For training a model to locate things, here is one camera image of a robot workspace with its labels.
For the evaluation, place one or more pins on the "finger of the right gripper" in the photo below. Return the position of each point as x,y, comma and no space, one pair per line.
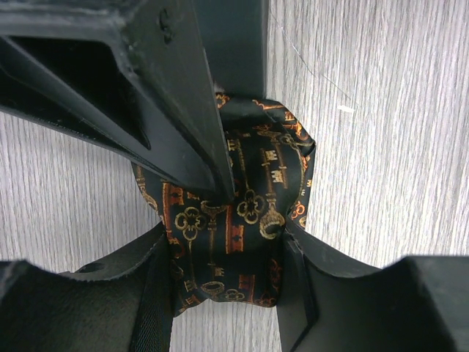
234,35
129,76

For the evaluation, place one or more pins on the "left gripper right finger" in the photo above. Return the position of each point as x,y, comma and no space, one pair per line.
332,302

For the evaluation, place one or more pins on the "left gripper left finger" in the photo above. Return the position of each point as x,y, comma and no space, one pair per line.
121,302

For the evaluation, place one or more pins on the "black key-pattern tie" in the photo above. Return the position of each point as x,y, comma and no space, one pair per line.
234,252

